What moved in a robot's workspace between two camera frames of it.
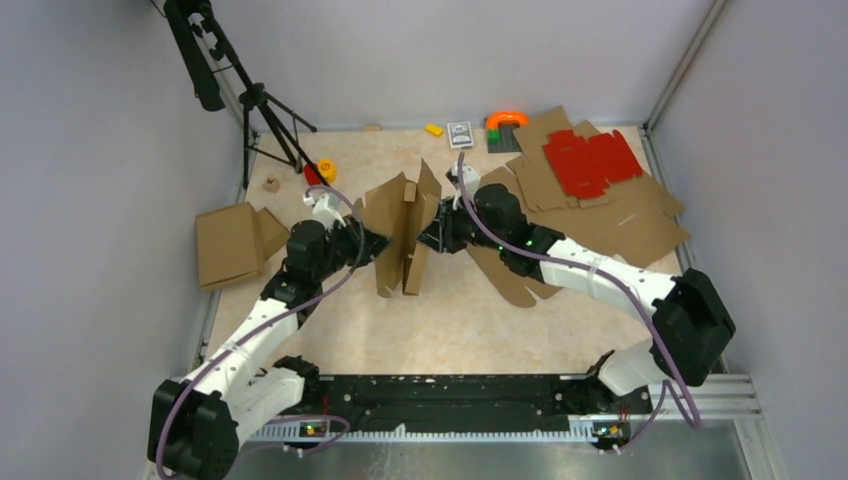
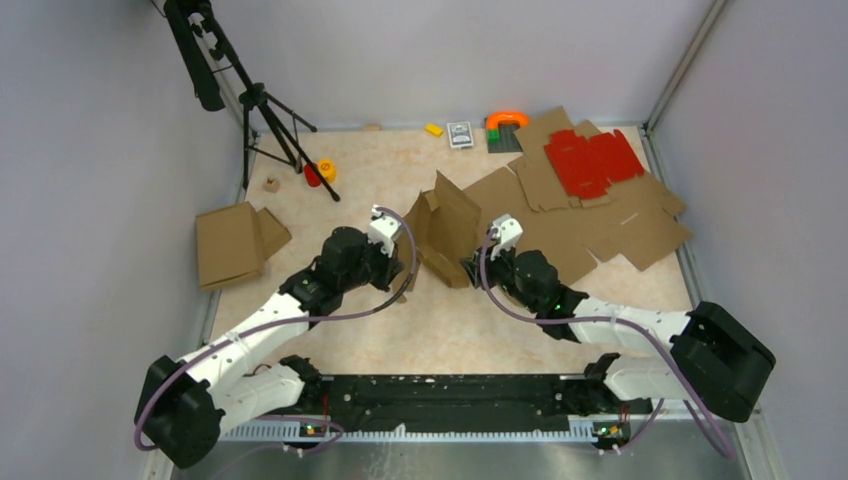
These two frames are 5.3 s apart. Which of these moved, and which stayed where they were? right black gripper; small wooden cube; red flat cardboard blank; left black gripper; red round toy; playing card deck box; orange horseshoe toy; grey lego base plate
Moved: left black gripper; right black gripper
Stayed: small wooden cube; red flat cardboard blank; grey lego base plate; red round toy; orange horseshoe toy; playing card deck box
